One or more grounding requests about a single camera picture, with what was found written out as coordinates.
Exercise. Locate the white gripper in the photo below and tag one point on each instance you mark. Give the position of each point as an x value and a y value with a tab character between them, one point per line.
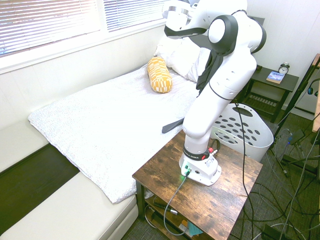
176	22

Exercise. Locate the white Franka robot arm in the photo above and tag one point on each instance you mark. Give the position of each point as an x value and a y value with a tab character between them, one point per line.
220	82

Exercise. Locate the white perforated laundry basket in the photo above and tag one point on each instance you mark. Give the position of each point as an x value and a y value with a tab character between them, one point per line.
262	147

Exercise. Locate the plain white pillow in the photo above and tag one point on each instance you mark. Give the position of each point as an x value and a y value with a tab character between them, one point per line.
175	50

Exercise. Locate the small white window blinds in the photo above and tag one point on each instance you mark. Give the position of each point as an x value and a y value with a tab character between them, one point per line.
135	12

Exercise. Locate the yellow patterned bolster pillow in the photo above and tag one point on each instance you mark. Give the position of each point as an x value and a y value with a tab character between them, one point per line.
158	75

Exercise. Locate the blue cover book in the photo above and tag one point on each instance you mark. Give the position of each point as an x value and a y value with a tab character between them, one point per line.
275	77

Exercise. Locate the black twin-bell alarm clock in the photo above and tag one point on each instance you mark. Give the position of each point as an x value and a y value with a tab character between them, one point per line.
284	69

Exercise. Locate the large white window blinds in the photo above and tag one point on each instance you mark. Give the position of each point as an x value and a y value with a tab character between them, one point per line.
50	22

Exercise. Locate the black slatted nightstand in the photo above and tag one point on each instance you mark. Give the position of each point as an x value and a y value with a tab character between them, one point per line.
287	83

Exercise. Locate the white dotted duvet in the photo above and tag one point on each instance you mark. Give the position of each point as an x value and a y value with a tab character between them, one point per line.
100	130

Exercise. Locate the black teal headphones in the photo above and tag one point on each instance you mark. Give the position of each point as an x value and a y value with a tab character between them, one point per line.
310	90

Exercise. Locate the light wooden desk edge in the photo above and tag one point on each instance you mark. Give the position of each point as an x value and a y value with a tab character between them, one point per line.
317	100

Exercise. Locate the black power brick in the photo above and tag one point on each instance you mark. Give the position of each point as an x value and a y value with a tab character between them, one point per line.
297	136

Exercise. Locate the black ribbed tube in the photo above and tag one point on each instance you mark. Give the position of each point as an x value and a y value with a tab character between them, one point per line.
158	203

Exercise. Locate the rustic wooden side table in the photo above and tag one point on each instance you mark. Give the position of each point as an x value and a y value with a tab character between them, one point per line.
212	205

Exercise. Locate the white low ledge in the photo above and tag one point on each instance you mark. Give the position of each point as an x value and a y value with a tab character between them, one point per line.
20	147

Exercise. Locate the teal paper note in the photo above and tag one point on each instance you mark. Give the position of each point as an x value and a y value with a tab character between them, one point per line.
193	230

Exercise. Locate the cream bench cushion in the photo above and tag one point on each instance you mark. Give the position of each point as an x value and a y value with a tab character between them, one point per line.
62	212

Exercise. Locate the black floor box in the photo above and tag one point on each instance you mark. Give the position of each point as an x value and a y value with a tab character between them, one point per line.
272	232

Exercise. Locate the black camera stand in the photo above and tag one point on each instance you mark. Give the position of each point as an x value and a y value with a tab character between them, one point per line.
297	97

